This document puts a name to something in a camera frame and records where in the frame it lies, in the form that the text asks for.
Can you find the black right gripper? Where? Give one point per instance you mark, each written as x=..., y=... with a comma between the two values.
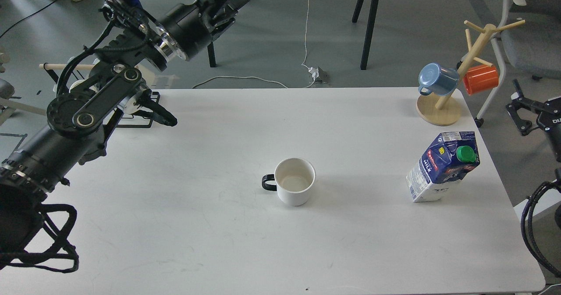
x=548, y=117

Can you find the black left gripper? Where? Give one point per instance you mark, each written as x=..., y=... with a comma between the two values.
x=182, y=30

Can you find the blue milk carton green cap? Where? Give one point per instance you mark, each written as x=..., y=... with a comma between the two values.
x=443, y=165

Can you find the white mug black handle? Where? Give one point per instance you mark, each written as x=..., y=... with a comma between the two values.
x=292, y=180

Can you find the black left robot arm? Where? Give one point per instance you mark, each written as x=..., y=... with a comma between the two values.
x=93, y=92

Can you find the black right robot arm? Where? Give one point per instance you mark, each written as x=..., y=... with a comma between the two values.
x=528, y=172

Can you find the black left stand legs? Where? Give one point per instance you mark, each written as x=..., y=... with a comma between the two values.
x=211, y=55

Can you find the black stand legs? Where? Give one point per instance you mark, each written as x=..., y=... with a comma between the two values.
x=371, y=19
x=211, y=55

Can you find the orange hanging mug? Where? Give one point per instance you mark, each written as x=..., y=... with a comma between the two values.
x=481, y=78

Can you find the grey office chair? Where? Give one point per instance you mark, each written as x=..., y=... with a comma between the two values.
x=530, y=39

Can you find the wooden mug tree stand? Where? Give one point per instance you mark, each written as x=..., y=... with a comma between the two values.
x=444, y=110

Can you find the blue hanging mug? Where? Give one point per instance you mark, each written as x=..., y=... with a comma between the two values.
x=433, y=78

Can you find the white power plug adapter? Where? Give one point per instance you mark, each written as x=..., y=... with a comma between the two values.
x=318, y=76

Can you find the black right stand legs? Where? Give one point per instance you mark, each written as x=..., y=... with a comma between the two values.
x=371, y=19

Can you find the black wire mug rack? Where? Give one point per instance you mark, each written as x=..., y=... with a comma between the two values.
x=136, y=115

